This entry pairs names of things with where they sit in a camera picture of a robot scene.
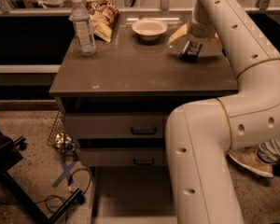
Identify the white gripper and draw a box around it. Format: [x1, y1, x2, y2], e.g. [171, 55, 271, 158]
[168, 0, 216, 45]

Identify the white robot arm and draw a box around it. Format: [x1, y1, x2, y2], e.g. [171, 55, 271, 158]
[165, 0, 280, 224]

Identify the grey drawer cabinet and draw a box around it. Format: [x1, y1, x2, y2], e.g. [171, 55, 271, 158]
[49, 10, 239, 224]

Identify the top grey drawer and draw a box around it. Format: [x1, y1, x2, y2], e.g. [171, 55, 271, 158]
[59, 96, 178, 139]

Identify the middle grey drawer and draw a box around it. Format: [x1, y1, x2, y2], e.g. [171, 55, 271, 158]
[77, 138, 166, 166]

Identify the bottom open grey drawer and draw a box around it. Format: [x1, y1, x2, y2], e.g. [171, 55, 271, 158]
[91, 166, 177, 224]

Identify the white paper bowl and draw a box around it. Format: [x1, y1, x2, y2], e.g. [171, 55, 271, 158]
[132, 19, 168, 41]

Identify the yellow chip bag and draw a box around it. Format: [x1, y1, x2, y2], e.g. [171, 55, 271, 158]
[86, 0, 119, 43]

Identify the clear plastic water bottle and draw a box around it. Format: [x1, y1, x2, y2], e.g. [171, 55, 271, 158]
[70, 0, 96, 57]

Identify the tan sneaker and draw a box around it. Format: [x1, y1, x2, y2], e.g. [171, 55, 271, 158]
[228, 147, 273, 178]

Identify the grey trouser leg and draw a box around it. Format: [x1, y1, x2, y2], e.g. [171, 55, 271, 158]
[258, 135, 280, 163]

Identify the black office chair base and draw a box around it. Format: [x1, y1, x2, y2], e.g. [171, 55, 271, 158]
[0, 113, 86, 224]

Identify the wire waste basket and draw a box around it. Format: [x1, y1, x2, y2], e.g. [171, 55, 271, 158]
[47, 112, 77, 157]

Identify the black floor cable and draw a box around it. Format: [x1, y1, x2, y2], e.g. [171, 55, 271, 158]
[0, 167, 93, 224]

